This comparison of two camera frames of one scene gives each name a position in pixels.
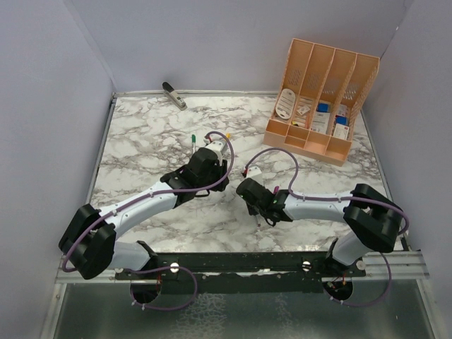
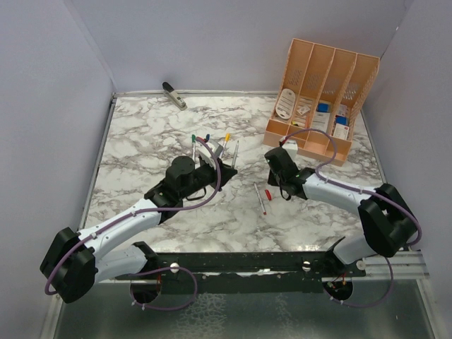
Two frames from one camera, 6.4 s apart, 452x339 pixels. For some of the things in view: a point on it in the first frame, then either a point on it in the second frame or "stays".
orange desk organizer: [316, 111] stays
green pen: [193, 143] stays
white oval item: [285, 104] stays
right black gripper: [251, 211] → [272, 180]
